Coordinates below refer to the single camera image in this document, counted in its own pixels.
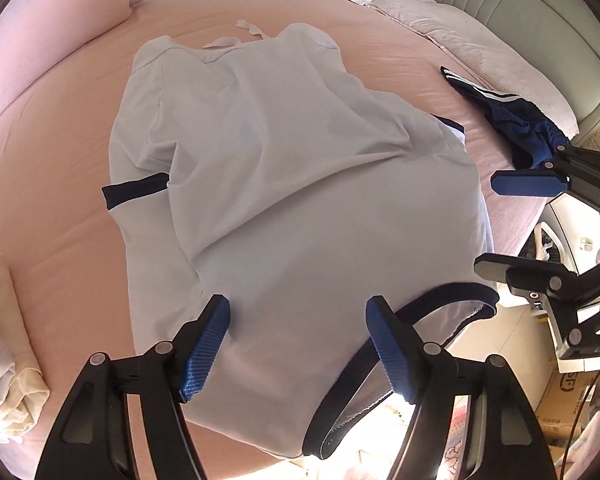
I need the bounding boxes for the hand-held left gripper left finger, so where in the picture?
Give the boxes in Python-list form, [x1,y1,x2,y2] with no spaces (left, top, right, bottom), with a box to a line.
[34,294,232,480]

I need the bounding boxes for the white fabric strip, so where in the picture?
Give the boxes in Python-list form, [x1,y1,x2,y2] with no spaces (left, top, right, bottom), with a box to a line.
[201,19,270,52]

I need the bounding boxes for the grey padded headboard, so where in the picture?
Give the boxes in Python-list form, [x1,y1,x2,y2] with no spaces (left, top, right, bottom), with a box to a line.
[385,0,600,133]

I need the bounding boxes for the white shirt with navy trim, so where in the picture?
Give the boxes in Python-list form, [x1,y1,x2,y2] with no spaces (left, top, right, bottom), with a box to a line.
[101,22,501,461]

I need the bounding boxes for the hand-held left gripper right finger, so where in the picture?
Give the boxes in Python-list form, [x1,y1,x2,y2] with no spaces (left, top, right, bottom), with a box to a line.
[365,295,563,480]

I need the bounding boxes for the pink bed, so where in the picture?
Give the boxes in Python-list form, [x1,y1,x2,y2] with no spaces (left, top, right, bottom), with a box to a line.
[0,0,556,480]

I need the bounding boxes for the beige trash bin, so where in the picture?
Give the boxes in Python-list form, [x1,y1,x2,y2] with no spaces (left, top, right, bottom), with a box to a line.
[522,222,566,263]

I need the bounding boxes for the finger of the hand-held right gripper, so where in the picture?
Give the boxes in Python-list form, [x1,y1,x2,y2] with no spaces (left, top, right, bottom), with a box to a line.
[474,252,600,311]
[490,144,600,221]

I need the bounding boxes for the long pink pillow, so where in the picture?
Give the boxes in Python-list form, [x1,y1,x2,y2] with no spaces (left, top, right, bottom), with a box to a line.
[0,0,151,136]

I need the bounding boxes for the pink checked quilt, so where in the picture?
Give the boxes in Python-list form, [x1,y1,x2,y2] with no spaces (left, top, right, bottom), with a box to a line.
[262,0,581,136]

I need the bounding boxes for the folded cream garment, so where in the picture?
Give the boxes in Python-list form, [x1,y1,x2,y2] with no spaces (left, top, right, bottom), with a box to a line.
[0,252,51,446]

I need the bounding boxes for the navy shorts with white stripes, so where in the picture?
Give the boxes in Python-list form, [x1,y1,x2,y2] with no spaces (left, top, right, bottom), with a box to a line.
[440,65,571,171]

